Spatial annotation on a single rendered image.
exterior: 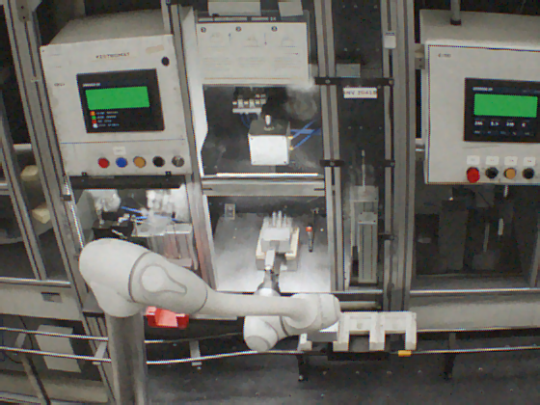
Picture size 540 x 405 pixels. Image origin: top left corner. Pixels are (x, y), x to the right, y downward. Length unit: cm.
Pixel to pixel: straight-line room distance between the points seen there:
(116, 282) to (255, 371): 92
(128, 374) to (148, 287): 37
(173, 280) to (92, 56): 76
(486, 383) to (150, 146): 133
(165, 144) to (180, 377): 82
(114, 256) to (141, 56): 61
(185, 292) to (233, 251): 99
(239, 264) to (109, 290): 91
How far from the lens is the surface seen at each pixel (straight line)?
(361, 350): 256
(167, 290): 184
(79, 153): 249
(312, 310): 228
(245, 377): 271
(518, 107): 224
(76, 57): 232
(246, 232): 292
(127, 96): 230
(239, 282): 272
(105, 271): 195
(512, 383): 269
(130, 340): 207
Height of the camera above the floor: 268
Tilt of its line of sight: 35 degrees down
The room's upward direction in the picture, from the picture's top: 5 degrees counter-clockwise
